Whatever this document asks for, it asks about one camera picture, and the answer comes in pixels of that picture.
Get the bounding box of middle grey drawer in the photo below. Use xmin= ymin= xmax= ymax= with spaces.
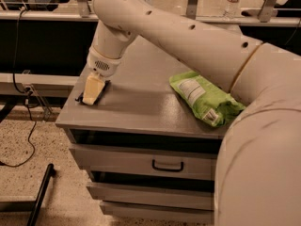
xmin=87 ymin=182 xmax=214 ymax=210

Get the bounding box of black cable left floor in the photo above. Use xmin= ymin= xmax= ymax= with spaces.
xmin=0 ymin=8 xmax=38 ymax=169

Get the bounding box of grey drawer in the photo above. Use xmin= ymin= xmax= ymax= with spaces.
xmin=100 ymin=202 xmax=214 ymax=224
xmin=70 ymin=144 xmax=216 ymax=180
xmin=87 ymin=182 xmax=214 ymax=210

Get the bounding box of black drawer handle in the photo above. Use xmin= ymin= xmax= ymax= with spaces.
xmin=151 ymin=159 xmax=184 ymax=172

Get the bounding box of metal railing frame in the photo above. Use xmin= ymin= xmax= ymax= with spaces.
xmin=0 ymin=0 xmax=301 ymax=28

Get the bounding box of bottom grey drawer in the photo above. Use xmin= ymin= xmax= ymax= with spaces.
xmin=100 ymin=202 xmax=214 ymax=224

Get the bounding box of green chip bag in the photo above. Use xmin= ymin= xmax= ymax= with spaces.
xmin=169 ymin=71 xmax=246 ymax=127

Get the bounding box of top grey drawer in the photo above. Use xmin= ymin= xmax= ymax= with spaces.
xmin=70 ymin=144 xmax=216 ymax=180

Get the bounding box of dark blue rxbar wrapper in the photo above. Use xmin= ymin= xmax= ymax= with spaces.
xmin=75 ymin=80 xmax=110 ymax=105

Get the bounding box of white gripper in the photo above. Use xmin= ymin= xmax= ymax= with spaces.
xmin=83 ymin=46 xmax=121 ymax=105

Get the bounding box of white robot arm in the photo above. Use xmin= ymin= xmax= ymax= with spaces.
xmin=84 ymin=0 xmax=301 ymax=226

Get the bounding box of clear plastic water bottle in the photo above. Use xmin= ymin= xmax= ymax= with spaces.
xmin=223 ymin=0 xmax=240 ymax=19

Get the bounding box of grey drawer cabinet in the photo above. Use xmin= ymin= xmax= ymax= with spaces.
xmin=55 ymin=20 xmax=252 ymax=226

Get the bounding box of black metal leg left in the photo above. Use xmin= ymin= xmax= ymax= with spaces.
xmin=26 ymin=164 xmax=55 ymax=226

